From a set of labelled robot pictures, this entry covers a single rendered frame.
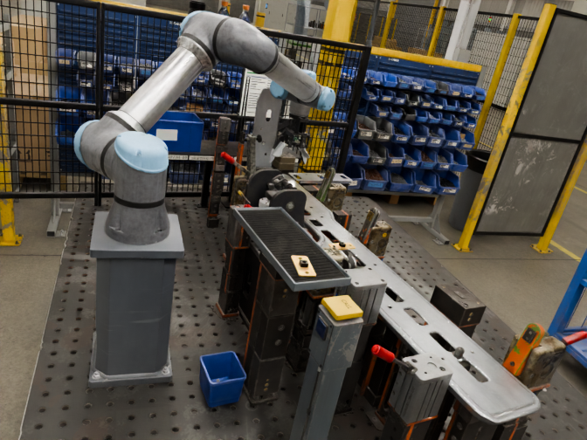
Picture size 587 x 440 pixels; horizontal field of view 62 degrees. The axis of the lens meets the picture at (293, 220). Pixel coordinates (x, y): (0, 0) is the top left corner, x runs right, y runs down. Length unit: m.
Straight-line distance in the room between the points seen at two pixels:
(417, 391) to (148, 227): 0.68
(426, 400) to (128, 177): 0.78
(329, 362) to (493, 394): 0.37
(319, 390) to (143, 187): 0.58
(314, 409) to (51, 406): 0.65
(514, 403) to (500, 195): 3.43
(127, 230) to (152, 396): 0.45
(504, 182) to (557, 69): 0.94
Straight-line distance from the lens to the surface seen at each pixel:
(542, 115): 4.43
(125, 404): 1.35
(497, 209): 4.54
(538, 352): 1.26
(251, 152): 1.78
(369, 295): 1.17
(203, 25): 1.37
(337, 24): 2.52
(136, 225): 1.17
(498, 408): 1.13
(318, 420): 1.10
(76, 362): 1.47
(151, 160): 1.12
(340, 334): 0.95
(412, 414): 1.07
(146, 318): 1.28
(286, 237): 1.16
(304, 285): 0.98
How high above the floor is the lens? 1.66
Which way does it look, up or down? 23 degrees down
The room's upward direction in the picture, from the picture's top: 11 degrees clockwise
